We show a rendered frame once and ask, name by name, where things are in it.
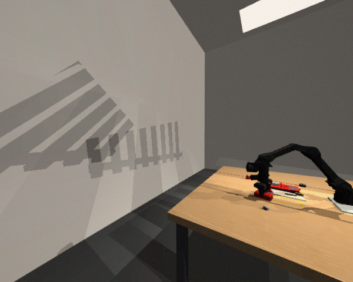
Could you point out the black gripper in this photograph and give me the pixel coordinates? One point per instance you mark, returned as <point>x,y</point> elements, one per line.
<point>263,184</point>

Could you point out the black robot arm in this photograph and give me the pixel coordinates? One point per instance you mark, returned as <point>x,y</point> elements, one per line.
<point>343,190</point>

